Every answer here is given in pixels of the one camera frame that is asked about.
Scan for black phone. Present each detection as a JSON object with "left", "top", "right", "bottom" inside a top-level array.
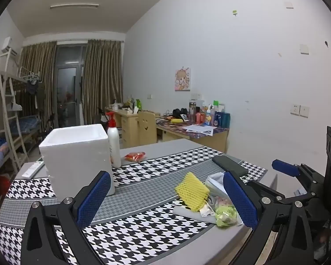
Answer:
[{"left": 212, "top": 155, "right": 249, "bottom": 176}]

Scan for white pump bottle red cap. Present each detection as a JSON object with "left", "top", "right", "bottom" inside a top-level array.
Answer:
[{"left": 106, "top": 112, "right": 122, "bottom": 169}]

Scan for white air conditioner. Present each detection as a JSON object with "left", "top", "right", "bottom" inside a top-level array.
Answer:
[{"left": 1, "top": 37, "right": 18, "bottom": 56}]

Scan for red bag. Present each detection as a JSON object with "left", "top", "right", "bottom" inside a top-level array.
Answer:
[{"left": 0, "top": 174, "right": 12, "bottom": 201}]

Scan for ceiling tube light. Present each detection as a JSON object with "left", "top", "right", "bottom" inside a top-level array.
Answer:
[{"left": 50, "top": 3, "right": 99, "bottom": 9}]

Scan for white remote control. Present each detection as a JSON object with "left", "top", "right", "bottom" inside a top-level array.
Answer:
[{"left": 21, "top": 161, "right": 45, "bottom": 178}]

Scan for glass balcony door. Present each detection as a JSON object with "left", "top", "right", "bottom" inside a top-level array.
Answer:
[{"left": 55, "top": 43, "right": 87, "bottom": 127}]

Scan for green packet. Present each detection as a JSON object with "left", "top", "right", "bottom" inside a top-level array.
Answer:
[{"left": 215, "top": 201, "right": 240, "bottom": 227}]

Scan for cartoon wall poster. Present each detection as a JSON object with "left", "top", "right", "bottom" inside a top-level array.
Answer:
[{"left": 174, "top": 68, "right": 193, "bottom": 91}]

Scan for person's right hand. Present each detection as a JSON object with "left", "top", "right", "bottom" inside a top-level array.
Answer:
[{"left": 318, "top": 226, "right": 331, "bottom": 245}]

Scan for brown curtain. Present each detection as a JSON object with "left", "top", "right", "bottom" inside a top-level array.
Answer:
[
  {"left": 18, "top": 41, "right": 57, "bottom": 133},
  {"left": 83, "top": 39, "right": 124, "bottom": 126}
]

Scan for wooden desk with patterned mat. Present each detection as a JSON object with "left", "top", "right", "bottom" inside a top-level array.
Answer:
[{"left": 156, "top": 119, "right": 229, "bottom": 153}]

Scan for houndstooth table mat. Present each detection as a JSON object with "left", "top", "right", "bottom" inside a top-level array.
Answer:
[{"left": 0, "top": 146, "right": 268, "bottom": 265}]

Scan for yellow foam net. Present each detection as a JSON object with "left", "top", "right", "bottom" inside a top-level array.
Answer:
[{"left": 175, "top": 172, "right": 211, "bottom": 211}]

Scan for white metal bunk bed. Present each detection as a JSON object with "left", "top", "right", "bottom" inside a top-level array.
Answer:
[{"left": 0, "top": 44, "right": 43, "bottom": 173}]

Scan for row of toiletry bottles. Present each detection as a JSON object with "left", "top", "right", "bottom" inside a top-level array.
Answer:
[{"left": 188, "top": 101, "right": 231, "bottom": 129}]

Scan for double wall socket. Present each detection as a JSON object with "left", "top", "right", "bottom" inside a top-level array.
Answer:
[{"left": 290, "top": 103, "right": 309, "bottom": 116}]

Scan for hanging dark clothes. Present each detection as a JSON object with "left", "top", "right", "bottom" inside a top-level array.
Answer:
[{"left": 26, "top": 79, "right": 45, "bottom": 95}]

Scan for blue plaid mattress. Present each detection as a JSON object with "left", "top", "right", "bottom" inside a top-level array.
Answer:
[{"left": 18, "top": 117, "right": 42, "bottom": 133}]

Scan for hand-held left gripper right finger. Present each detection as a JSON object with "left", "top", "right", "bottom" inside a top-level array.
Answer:
[{"left": 223, "top": 171, "right": 316, "bottom": 265}]

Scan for white foam box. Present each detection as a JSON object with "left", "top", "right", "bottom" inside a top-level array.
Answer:
[{"left": 39, "top": 124, "right": 116, "bottom": 203}]

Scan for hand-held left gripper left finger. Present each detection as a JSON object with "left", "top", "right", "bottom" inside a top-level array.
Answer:
[{"left": 20, "top": 170, "right": 112, "bottom": 265}]

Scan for white plastic bag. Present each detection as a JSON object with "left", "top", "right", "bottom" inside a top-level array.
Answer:
[{"left": 205, "top": 172, "right": 232, "bottom": 199}]

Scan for small white wrapper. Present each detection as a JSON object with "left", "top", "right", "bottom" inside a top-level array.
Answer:
[{"left": 199, "top": 202, "right": 216, "bottom": 217}]

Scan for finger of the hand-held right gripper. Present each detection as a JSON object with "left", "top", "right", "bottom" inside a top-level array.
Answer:
[
  {"left": 248, "top": 181, "right": 324, "bottom": 207},
  {"left": 272, "top": 159, "right": 324, "bottom": 188}
]

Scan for orange snack packet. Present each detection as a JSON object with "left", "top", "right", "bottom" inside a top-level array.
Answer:
[{"left": 124, "top": 152, "right": 146, "bottom": 162}]

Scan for printed papers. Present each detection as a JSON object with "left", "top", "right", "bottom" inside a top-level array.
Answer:
[{"left": 182, "top": 124, "right": 217, "bottom": 136}]

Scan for wooden chair with smiley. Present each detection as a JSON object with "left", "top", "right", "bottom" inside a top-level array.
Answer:
[{"left": 138, "top": 111, "right": 158, "bottom": 145}]

